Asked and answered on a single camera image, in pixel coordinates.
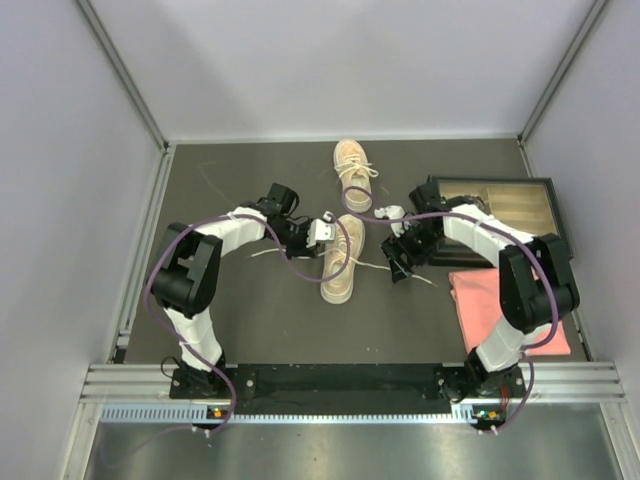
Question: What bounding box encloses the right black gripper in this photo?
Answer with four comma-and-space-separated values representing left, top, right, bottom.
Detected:
381, 222, 444, 284

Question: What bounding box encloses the white shoelace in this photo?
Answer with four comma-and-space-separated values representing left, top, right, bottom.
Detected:
246, 247, 438, 288

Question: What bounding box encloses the beige lace sneaker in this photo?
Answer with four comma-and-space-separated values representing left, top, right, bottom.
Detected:
333, 139, 379, 213
320, 214, 366, 305

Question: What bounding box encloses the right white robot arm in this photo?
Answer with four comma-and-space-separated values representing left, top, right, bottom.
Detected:
374, 181, 579, 402

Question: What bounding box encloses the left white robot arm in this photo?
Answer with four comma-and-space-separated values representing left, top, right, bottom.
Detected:
146, 183, 318, 397

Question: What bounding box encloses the pink folded cloth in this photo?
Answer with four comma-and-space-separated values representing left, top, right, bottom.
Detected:
448, 270, 572, 357

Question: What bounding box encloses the dark framed display box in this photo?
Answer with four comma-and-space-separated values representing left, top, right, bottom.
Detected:
429, 176, 573, 253

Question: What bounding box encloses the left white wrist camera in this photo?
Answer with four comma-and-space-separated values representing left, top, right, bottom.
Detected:
306, 211, 336, 249

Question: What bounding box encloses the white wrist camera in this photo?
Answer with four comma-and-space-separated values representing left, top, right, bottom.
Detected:
306, 211, 336, 249
374, 205, 411, 238

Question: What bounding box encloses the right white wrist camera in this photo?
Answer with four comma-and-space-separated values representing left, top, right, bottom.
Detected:
374, 205, 411, 238

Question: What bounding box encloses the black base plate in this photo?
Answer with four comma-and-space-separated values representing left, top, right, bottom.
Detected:
169, 363, 525, 416

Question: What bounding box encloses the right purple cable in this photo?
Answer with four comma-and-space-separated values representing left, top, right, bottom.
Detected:
340, 185, 560, 435

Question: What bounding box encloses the grey slotted cable duct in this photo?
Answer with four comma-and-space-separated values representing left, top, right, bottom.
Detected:
100, 403, 229, 424

